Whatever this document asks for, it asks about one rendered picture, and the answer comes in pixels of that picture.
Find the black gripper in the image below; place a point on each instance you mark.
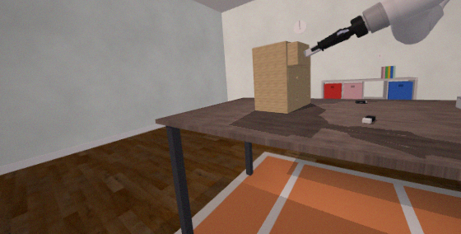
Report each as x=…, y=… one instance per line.
x=358, y=27

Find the light wooden chest of drawers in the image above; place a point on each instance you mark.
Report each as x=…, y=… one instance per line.
x=270, y=78

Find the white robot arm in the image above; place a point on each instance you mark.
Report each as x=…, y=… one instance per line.
x=411, y=20

